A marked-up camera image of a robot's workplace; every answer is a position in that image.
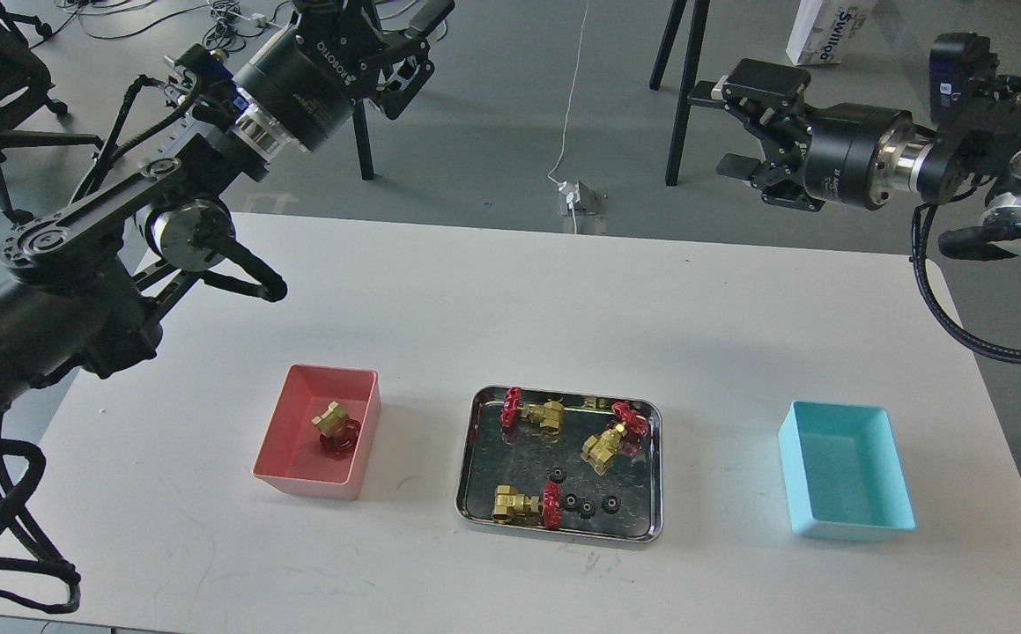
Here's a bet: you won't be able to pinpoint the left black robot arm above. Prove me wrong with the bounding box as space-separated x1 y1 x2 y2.
0 1 456 615

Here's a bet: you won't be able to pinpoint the shiny metal tray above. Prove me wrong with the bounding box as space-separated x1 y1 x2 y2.
456 386 663 544

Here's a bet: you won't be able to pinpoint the black tripod left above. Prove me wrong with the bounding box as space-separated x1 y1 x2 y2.
351 98 376 181

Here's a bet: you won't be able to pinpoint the brass valve top right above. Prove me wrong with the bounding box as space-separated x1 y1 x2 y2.
580 402 651 476

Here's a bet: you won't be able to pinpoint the black tripod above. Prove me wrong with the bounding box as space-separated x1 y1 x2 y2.
351 98 376 181
648 1 711 186

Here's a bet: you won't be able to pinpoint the brass valve red handle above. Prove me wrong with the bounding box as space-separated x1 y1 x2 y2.
310 402 361 458

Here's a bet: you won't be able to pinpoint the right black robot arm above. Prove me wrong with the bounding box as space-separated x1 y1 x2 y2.
690 33 1021 365

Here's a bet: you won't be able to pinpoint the brass valve bottom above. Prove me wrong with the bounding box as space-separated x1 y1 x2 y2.
492 481 563 531

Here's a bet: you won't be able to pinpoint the light blue plastic box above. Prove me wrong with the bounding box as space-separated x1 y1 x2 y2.
777 401 916 542

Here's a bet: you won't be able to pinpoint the white power adapter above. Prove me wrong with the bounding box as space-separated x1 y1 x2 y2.
556 181 603 217

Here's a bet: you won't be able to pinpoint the pink plastic box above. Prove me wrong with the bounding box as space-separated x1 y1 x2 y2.
252 365 381 500

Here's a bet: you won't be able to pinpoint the tangled floor cables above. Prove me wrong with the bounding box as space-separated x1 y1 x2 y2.
56 0 449 54

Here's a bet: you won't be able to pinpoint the brass valve top left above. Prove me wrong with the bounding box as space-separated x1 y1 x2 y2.
499 387 566 439

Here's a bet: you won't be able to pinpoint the white cardboard box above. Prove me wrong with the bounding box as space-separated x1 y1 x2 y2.
785 1 879 67

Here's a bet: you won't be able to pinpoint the black tripod right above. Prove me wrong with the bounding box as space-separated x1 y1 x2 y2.
648 1 711 186

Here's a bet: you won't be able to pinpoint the white power cable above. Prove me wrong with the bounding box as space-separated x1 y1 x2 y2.
548 0 593 188

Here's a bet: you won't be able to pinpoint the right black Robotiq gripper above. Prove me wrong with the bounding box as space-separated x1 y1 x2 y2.
686 59 916 212

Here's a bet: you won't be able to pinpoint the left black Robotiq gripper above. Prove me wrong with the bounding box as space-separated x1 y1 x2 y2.
233 1 456 155

